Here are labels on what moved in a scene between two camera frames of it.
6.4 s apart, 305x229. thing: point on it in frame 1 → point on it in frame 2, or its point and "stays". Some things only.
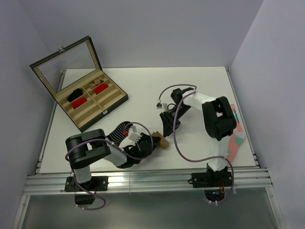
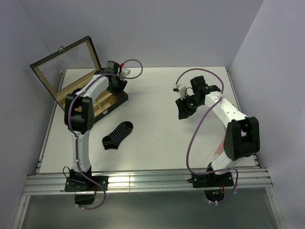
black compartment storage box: [84, 90] stays
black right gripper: [167, 122] → [184, 112]
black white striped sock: [121, 131] stays
